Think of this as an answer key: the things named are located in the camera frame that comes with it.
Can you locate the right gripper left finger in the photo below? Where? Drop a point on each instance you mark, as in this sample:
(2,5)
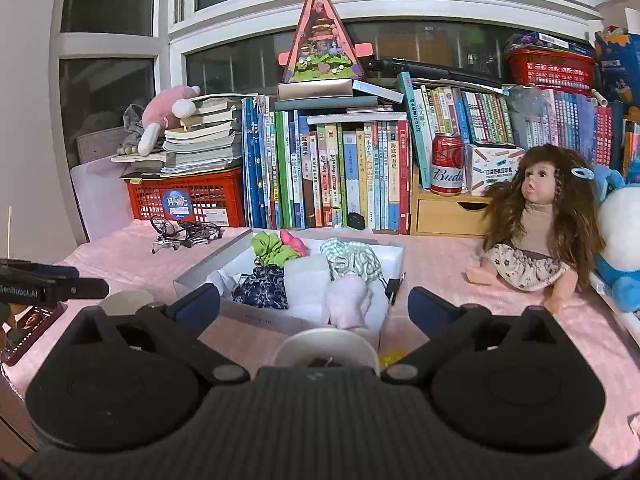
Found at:
(175,329)

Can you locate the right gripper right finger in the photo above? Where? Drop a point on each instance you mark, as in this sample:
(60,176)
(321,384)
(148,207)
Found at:
(448,328)

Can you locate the white paper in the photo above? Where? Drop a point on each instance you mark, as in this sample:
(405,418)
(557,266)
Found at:
(224,283)

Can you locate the dark blue floral pouch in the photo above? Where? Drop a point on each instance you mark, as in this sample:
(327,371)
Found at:
(264,288)

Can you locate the green scrunchie with pink bow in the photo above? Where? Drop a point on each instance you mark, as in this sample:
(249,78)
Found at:
(276,249)

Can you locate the green gingham scrunchie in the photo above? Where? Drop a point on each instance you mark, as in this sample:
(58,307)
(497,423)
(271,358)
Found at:
(351,258)

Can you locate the white fluffy plush toy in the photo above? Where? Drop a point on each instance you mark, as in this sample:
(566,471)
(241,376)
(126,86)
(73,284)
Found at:
(305,282)

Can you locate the black binder clip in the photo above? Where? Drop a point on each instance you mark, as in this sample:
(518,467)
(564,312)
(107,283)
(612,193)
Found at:
(391,288)

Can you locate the pink tablecloth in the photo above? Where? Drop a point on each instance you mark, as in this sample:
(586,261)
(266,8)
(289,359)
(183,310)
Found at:
(124,259)

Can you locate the miniature black bicycle model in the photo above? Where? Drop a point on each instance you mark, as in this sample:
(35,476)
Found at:
(183,233)

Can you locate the white shallow box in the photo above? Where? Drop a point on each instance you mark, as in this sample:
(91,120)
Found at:
(237,257)

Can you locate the small wooden drawer box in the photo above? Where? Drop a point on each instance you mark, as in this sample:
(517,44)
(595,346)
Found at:
(432,214)

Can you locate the red plastic crate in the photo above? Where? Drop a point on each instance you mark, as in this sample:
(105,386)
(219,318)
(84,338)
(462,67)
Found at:
(216,197)

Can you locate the brown haired doll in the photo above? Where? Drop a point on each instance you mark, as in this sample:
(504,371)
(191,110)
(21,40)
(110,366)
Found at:
(543,230)

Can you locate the white printed small box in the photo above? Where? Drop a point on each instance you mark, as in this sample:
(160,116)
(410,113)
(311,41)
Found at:
(487,165)

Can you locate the red Budweiser can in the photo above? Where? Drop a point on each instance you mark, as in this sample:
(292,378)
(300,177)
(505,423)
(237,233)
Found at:
(447,165)

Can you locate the blue white plush toy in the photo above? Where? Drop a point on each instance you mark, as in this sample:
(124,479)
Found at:
(618,263)

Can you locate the stack of flat books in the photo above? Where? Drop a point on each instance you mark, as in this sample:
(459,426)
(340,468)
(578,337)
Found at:
(209,140)

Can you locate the row of upright books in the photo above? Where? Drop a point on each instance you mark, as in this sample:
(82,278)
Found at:
(346,158)

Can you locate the pink white plush toy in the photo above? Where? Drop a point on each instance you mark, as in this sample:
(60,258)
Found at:
(164,112)

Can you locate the red basket on books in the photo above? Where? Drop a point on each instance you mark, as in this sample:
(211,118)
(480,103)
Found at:
(556,70)

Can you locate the triangular pink toy house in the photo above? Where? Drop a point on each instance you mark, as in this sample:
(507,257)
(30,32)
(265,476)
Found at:
(322,48)

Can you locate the blue cardboard box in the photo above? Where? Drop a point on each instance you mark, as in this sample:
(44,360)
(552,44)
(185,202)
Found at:
(618,59)

